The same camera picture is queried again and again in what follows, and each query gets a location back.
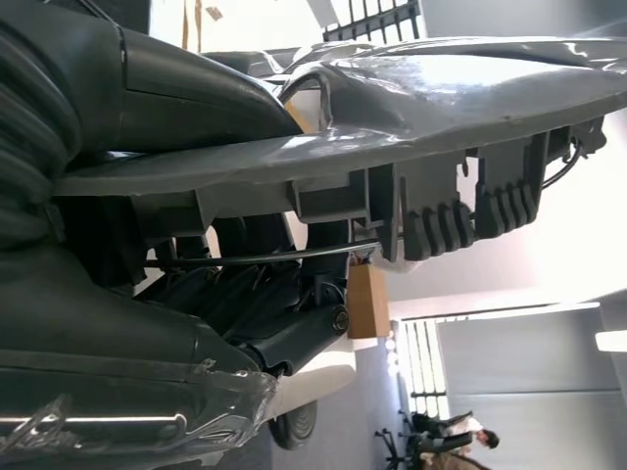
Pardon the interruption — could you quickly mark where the brown cardboard box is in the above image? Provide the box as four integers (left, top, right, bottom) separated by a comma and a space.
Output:
346, 261, 392, 341

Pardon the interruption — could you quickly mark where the black round seat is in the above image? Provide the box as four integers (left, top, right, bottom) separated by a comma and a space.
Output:
267, 399, 319, 452

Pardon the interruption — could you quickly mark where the bright slatted window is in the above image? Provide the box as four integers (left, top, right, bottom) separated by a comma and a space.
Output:
391, 317, 452, 423

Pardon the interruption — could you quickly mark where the dark barred window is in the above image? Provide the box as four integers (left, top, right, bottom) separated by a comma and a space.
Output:
320, 0, 423, 45

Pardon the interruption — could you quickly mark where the black office chair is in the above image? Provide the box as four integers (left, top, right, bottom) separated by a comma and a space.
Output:
374, 410, 475, 470

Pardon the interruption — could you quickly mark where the person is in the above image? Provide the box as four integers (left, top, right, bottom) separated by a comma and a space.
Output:
440, 413, 502, 453

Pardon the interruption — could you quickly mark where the ceiling light panel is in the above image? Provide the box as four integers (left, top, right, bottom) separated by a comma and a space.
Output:
595, 330, 627, 354

